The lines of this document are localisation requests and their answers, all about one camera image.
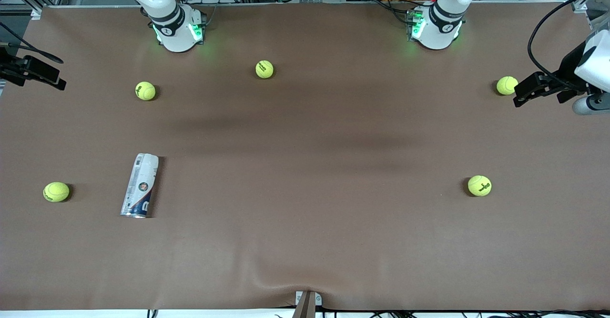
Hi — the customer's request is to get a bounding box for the white blue tennis ball can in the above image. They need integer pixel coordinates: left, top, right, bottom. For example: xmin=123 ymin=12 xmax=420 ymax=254
xmin=120 ymin=154 xmax=160 ymax=218

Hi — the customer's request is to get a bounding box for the brown table mat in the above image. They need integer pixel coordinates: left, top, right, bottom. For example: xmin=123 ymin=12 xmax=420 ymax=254
xmin=0 ymin=2 xmax=610 ymax=312

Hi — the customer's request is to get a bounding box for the brown mounting bar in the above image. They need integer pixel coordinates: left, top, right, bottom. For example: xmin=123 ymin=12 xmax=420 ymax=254
xmin=292 ymin=292 xmax=316 ymax=318

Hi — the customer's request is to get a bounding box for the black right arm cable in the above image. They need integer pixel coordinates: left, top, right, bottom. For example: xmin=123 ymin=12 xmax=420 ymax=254
xmin=0 ymin=21 xmax=64 ymax=65

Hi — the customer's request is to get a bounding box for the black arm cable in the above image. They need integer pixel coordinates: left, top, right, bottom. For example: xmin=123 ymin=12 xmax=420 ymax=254
xmin=527 ymin=0 xmax=610 ymax=92
xmin=0 ymin=21 xmax=64 ymax=65

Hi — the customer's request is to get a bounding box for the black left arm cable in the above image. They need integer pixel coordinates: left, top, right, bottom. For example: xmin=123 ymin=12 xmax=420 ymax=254
xmin=527 ymin=0 xmax=610 ymax=92

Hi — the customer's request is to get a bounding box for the grey metal bracket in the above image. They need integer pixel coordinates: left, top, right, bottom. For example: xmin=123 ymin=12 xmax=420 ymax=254
xmin=295 ymin=291 xmax=323 ymax=307

